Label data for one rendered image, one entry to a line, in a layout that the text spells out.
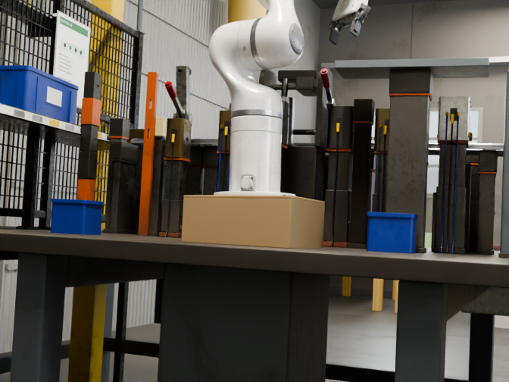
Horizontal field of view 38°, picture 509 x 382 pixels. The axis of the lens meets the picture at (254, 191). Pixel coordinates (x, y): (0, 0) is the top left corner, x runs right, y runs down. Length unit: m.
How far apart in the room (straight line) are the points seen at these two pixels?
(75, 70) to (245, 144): 1.22
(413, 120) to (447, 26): 7.48
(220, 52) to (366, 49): 7.71
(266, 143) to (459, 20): 7.73
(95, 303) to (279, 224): 1.57
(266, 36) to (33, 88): 0.78
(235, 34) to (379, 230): 0.56
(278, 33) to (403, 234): 0.54
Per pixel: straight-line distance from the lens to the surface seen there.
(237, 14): 6.33
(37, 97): 2.22
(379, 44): 9.41
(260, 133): 1.68
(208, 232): 1.64
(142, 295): 5.47
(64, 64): 2.72
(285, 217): 1.58
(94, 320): 3.04
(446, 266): 1.33
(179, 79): 2.26
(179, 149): 2.19
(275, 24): 1.71
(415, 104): 1.87
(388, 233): 1.73
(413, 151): 1.85
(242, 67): 1.77
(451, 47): 9.25
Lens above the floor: 0.74
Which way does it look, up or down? 3 degrees up
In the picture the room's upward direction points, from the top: 3 degrees clockwise
